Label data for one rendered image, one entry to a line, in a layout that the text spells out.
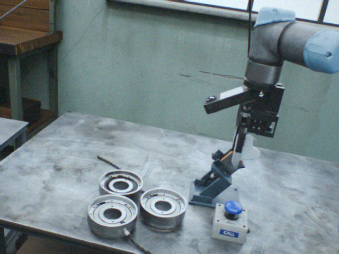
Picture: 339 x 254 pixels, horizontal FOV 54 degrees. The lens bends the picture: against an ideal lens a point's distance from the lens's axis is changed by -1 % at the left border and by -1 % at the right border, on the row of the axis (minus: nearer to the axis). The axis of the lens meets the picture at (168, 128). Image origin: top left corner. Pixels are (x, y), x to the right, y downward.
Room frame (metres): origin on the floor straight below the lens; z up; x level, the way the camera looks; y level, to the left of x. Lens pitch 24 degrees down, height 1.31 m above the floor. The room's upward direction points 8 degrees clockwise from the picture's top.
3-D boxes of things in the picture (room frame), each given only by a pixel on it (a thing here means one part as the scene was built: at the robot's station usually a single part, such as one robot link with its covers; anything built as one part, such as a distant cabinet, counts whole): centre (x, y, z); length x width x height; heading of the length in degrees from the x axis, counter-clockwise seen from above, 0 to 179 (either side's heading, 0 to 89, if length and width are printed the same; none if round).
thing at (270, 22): (0.72, -0.19, 1.22); 0.09 x 0.08 x 0.11; 38
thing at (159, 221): (0.63, -0.01, 0.82); 0.10 x 0.10 x 0.04
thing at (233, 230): (0.60, -0.17, 0.82); 0.08 x 0.07 x 0.05; 82
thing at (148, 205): (0.63, -0.01, 0.82); 0.08 x 0.08 x 0.02
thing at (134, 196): (0.68, 0.10, 0.82); 0.10 x 0.10 x 0.04
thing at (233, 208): (0.60, -0.16, 0.85); 0.04 x 0.04 x 0.05
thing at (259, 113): (0.73, -0.19, 1.06); 0.09 x 0.08 x 0.12; 85
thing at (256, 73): (0.73, -0.19, 1.14); 0.08 x 0.08 x 0.05
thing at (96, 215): (0.58, 0.09, 0.82); 0.08 x 0.08 x 0.02
